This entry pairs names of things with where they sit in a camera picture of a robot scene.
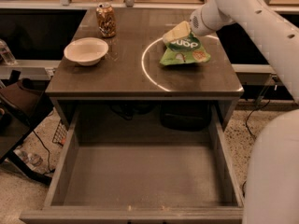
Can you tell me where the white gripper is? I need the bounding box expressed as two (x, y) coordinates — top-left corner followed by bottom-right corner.
(163, 0), (234, 44)

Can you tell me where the green jalapeno chip bag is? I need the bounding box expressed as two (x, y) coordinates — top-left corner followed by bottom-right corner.
(160, 30), (211, 65)

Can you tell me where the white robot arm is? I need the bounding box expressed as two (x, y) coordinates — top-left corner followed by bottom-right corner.
(163, 0), (299, 224)

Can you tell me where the grey cabinet with counter top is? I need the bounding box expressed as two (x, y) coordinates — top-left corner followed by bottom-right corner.
(47, 8), (243, 125)

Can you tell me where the black bag under cabinet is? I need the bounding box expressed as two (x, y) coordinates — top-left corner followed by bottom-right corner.
(160, 101), (211, 132)

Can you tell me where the open grey top drawer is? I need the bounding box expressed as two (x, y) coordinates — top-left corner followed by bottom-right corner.
(20, 105), (244, 224)

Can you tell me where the brown patterned soda can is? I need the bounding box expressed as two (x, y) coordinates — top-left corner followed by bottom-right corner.
(96, 3), (116, 37)

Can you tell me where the white paper bowl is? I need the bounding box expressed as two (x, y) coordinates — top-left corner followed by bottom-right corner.
(64, 37), (108, 66)

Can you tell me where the clear plastic water bottle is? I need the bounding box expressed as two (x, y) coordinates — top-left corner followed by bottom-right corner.
(0, 39), (17, 65)

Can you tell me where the plastic water bottle on floor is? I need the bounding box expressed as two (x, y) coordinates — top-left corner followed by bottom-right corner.
(15, 149), (48, 175)

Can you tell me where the black floor cable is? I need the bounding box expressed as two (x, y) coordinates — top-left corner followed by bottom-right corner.
(244, 100), (271, 142)

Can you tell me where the grey metal shelf rail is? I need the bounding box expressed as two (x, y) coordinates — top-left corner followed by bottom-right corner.
(0, 0), (299, 15)

